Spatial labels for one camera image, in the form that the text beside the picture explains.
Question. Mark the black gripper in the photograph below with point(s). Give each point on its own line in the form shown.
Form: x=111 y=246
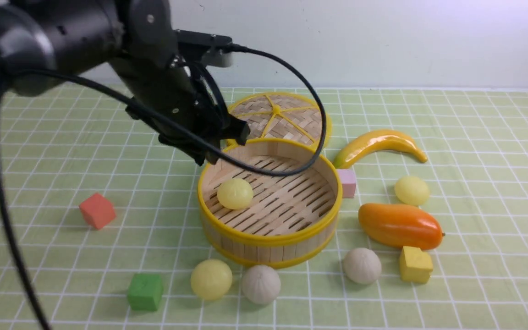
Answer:
x=179 y=87

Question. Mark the yellow bun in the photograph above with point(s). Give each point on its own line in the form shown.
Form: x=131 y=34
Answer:
x=412 y=190
x=211 y=279
x=235 y=193

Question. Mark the white bun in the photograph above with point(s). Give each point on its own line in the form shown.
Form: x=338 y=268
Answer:
x=362 y=266
x=261 y=284

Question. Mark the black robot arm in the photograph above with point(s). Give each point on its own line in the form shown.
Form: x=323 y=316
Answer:
x=74 y=36

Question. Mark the woven bamboo steamer lid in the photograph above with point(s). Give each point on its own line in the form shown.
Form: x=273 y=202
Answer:
x=280 y=115

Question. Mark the bamboo steamer basket yellow rim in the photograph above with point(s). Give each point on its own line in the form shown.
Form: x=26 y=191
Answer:
x=289 y=221

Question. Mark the red cube block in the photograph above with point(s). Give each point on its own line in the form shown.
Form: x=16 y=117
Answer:
x=97 y=211

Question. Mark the pink cube block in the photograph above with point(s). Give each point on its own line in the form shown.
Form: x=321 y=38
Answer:
x=349 y=182

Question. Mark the yellow plastic banana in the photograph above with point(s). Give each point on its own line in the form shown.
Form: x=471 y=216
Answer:
x=377 y=141

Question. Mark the green cube block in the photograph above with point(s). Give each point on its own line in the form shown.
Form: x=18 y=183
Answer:
x=145 y=292

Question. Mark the orange plastic mango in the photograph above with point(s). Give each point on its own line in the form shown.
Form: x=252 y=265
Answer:
x=399 y=225

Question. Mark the yellow cube block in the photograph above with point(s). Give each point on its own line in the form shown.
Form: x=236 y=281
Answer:
x=415 y=265

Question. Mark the green checked tablecloth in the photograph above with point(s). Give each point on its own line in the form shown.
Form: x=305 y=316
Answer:
x=60 y=149

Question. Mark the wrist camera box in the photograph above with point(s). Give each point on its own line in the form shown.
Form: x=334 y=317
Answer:
x=205 y=48

